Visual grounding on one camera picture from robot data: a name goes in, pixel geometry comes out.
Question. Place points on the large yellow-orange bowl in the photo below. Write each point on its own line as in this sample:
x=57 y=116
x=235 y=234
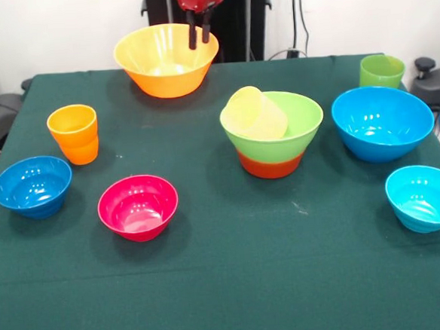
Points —
x=169 y=81

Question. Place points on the yellow cup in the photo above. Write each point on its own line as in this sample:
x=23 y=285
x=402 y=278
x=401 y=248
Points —
x=254 y=113

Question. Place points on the green bowl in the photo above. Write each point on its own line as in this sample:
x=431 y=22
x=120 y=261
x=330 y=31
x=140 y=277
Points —
x=301 y=144

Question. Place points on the red-orange bowl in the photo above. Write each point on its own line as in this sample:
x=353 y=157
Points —
x=271 y=169

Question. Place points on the orange cup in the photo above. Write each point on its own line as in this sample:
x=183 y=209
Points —
x=75 y=141

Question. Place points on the pink bowl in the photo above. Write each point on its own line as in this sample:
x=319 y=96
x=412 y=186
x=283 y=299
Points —
x=139 y=223

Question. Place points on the green cup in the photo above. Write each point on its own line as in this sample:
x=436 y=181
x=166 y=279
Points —
x=382 y=76

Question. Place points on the large blue bowl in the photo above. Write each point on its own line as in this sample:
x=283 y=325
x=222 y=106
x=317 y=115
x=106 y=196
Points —
x=384 y=142

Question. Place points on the small dark blue bowl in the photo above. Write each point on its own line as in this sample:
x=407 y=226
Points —
x=33 y=197

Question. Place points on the dark green tablecloth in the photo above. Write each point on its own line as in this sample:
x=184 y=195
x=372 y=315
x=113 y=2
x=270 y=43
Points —
x=227 y=266

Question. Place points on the black chair base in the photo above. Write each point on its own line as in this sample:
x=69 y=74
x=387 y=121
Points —
x=431 y=86

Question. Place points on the small light blue bowl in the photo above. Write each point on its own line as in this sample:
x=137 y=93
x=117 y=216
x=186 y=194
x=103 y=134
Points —
x=423 y=211

